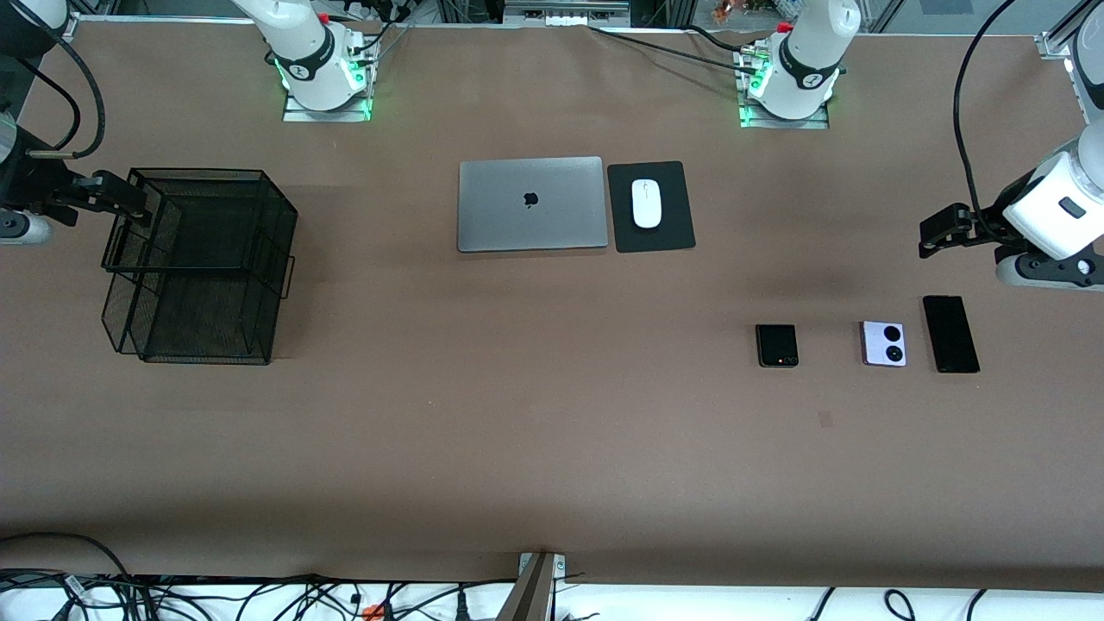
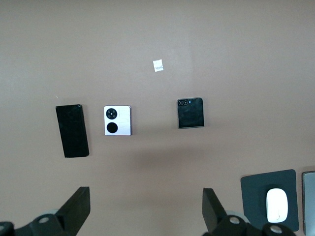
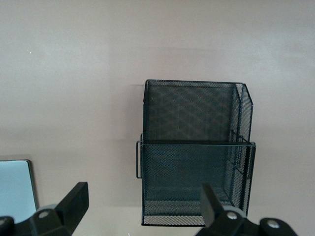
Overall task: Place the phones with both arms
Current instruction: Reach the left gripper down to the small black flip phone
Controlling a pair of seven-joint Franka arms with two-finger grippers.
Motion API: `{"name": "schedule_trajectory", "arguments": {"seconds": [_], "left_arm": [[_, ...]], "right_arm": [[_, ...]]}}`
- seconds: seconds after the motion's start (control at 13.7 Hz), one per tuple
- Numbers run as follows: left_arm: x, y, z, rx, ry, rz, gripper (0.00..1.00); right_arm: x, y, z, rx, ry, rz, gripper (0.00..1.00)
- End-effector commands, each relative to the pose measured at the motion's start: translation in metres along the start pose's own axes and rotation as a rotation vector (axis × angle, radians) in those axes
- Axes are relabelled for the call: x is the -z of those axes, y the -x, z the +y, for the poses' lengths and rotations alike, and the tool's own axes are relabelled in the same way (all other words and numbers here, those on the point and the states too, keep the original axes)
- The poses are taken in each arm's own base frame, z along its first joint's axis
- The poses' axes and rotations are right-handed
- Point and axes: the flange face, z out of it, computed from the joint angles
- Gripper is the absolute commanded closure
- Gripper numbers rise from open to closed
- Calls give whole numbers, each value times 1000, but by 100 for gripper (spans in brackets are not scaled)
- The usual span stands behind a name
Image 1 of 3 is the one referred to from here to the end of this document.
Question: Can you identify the black slab smartphone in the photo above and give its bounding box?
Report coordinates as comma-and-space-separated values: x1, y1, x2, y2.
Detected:
922, 295, 982, 374

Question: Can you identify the lavender flip phone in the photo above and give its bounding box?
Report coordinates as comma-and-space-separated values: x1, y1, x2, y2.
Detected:
860, 320, 908, 368

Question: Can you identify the black flip phone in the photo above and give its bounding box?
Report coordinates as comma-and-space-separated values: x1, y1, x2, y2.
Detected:
756, 323, 800, 369

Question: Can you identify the black mesh two-tier tray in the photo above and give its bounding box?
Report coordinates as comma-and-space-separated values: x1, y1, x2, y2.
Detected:
101, 168, 299, 366

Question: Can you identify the black mouse pad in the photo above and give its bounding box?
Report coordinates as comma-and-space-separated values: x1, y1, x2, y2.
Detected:
607, 160, 697, 254

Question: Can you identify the white computer mouse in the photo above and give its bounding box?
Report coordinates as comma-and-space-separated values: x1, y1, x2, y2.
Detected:
631, 179, 663, 229

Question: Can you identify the silver closed laptop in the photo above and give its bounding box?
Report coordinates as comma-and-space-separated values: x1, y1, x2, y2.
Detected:
457, 156, 610, 254

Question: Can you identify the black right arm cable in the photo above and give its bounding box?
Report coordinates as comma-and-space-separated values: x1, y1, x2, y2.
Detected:
13, 22, 106, 160

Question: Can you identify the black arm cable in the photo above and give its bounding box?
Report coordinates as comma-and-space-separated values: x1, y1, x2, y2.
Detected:
13, 22, 106, 160
952, 0, 1019, 227

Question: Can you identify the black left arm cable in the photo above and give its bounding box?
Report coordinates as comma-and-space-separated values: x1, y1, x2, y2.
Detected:
952, 0, 1019, 227

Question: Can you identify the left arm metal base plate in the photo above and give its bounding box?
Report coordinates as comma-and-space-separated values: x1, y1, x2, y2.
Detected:
739, 47, 831, 130

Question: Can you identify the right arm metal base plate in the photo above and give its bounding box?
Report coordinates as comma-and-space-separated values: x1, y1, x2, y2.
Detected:
283, 39, 373, 123

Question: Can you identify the aluminium frame rail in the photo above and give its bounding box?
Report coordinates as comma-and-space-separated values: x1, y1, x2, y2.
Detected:
503, 0, 632, 28

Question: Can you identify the grey metal stand post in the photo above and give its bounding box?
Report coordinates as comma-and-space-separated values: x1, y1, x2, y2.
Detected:
499, 552, 557, 621

